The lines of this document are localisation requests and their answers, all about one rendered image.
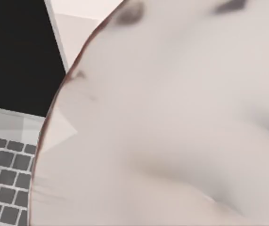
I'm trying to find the pale white rounded object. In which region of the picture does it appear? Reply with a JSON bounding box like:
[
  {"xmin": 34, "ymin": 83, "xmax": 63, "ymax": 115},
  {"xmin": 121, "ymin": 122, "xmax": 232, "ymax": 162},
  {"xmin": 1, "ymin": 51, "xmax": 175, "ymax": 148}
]
[{"xmin": 29, "ymin": 0, "xmax": 269, "ymax": 226}]

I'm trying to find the silver laptop with black screen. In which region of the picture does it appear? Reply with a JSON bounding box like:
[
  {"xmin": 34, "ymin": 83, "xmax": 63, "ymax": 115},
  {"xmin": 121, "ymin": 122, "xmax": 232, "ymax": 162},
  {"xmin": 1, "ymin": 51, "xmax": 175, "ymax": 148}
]
[{"xmin": 0, "ymin": 0, "xmax": 69, "ymax": 226}]

